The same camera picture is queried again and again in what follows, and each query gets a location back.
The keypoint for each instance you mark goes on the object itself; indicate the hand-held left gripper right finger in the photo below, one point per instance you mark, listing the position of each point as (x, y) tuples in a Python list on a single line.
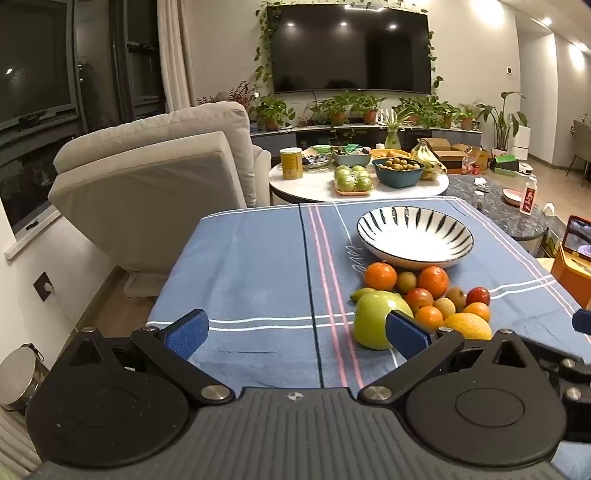
[(406, 334)]

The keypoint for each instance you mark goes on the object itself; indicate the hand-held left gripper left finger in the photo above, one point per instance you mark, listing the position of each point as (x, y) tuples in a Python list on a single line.
[(187, 334)]

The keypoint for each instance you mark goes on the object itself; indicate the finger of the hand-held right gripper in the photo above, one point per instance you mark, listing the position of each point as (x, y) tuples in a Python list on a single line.
[(582, 321)]

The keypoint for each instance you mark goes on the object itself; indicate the large green apple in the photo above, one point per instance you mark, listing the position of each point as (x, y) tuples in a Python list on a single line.
[(376, 318)]

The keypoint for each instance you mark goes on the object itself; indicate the small red apple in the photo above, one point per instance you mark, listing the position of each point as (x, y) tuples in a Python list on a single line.
[(419, 299)]

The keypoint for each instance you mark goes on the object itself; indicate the small green oblong fruit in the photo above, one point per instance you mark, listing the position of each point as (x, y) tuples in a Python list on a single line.
[(362, 294)]

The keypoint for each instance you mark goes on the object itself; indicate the large orange mandarin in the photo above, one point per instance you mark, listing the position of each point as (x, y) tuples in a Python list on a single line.
[(381, 276), (434, 279)]

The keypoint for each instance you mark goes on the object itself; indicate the yellow citrus fruit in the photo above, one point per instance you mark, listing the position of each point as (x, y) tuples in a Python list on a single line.
[(468, 325)]

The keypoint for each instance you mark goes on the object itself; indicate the small red tomato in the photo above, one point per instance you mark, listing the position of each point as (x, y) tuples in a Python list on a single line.
[(478, 295)]

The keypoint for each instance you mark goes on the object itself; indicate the striped ceramic plate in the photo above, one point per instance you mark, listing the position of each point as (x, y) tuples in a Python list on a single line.
[(415, 240)]

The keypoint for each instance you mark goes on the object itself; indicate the orange storage box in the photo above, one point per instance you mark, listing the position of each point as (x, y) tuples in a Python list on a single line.
[(570, 281)]

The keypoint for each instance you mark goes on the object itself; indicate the light wooden stool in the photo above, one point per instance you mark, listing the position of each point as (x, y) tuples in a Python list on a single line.
[(545, 265)]

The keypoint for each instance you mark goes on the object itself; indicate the blue striped tablecloth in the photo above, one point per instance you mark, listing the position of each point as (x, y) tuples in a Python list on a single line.
[(258, 277)]

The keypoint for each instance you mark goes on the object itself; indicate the white paper bag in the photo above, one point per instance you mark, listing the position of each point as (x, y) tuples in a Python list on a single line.
[(551, 219)]

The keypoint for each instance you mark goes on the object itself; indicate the dark marble table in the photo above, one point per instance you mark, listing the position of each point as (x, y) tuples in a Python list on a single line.
[(498, 217)]

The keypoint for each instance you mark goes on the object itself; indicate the white bottle red label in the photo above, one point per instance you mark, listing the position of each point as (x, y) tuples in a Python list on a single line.
[(528, 198)]

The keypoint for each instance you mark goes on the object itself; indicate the pink dish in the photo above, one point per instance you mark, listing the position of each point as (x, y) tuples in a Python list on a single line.
[(511, 197)]

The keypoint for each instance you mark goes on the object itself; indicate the pink tray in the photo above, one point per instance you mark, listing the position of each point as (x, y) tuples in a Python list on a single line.
[(353, 193)]

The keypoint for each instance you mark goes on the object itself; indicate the small spice jar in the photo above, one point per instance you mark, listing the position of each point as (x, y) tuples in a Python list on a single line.
[(480, 201)]

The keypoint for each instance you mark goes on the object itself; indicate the teal bowl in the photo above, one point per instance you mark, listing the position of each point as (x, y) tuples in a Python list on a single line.
[(398, 179)]

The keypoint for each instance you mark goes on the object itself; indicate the wrapped green apple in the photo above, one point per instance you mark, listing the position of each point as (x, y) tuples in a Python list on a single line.
[(344, 173), (364, 183), (346, 184), (361, 171)]

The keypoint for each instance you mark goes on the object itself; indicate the white robot vacuum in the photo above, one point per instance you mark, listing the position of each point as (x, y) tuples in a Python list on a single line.
[(524, 170)]

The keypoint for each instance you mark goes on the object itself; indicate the beige recliner sofa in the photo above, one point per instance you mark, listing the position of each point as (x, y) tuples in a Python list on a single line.
[(152, 175)]

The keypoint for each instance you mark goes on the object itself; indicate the pile of longans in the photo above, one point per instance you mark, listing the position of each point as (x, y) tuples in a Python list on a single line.
[(397, 164)]

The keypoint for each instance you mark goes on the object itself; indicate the metal trash can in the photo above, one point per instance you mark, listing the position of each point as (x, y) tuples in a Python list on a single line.
[(21, 378)]

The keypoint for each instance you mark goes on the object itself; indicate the round white table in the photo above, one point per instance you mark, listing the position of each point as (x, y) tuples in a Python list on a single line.
[(314, 187)]

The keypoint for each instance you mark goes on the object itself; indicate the grey dining chair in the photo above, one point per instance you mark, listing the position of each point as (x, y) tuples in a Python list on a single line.
[(579, 145)]

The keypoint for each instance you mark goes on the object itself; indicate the green box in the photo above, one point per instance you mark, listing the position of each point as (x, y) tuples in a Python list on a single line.
[(505, 162)]

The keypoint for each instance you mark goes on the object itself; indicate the banana bunch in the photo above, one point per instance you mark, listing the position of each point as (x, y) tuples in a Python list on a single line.
[(429, 159)]

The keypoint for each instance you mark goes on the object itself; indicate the open cardboard box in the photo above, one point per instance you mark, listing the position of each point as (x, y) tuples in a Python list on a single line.
[(455, 161), (438, 146)]

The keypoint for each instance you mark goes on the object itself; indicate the grey-green bowl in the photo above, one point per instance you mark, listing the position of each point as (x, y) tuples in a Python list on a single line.
[(352, 159)]

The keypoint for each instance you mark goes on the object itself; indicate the orange basket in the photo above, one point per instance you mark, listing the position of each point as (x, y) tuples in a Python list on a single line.
[(383, 152)]

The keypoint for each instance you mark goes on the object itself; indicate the white air purifier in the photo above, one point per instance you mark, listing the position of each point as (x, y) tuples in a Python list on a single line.
[(519, 143)]

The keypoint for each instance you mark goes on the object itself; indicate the pile of snack wrappers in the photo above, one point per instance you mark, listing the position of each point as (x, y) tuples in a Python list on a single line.
[(316, 160)]

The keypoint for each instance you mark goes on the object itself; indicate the glass vase with plant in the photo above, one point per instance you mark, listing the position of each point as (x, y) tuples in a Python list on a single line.
[(392, 138)]

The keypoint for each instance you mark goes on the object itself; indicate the yellow can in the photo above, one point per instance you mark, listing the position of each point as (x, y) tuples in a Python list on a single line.
[(292, 163)]

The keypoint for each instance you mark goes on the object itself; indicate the small green bowl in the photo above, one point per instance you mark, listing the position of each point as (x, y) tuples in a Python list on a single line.
[(322, 149)]

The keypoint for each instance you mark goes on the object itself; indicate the tall leafy plant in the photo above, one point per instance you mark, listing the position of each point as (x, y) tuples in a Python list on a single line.
[(502, 131)]

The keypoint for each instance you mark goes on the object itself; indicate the potted green plant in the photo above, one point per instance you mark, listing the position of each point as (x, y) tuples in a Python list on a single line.
[(334, 108), (443, 113), (272, 113), (413, 108), (466, 117), (369, 108)]

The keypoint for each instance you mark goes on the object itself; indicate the grey television cabinet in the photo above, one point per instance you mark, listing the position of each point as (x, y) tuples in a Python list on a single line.
[(300, 136)]

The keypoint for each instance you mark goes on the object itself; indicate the red berry plant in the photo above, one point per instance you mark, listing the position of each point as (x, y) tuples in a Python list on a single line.
[(238, 94)]

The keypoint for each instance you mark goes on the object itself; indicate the beige curtain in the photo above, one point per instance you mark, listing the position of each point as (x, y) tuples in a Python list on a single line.
[(175, 55)]

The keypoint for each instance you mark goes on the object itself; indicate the dark window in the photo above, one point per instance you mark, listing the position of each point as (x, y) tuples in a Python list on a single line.
[(37, 69)]

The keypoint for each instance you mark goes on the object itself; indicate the dark wall socket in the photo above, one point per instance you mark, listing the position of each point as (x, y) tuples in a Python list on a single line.
[(44, 287)]

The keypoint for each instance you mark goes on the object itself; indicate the wall television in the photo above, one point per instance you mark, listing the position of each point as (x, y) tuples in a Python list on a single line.
[(348, 46)]

